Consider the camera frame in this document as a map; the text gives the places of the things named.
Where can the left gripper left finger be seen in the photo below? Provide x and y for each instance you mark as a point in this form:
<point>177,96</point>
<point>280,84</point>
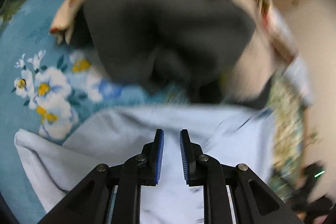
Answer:
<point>112,194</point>

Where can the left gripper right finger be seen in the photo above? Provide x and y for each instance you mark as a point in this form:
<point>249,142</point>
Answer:
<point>231,194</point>

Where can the blue floral bed blanket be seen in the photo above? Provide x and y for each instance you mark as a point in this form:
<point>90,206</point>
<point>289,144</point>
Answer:
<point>50,90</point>

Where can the dark grey beige garment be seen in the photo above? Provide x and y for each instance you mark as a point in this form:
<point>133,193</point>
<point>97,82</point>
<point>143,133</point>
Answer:
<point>213,49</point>

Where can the cream door with red sticker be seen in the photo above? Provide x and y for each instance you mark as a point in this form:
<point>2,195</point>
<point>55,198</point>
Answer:
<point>312,23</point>

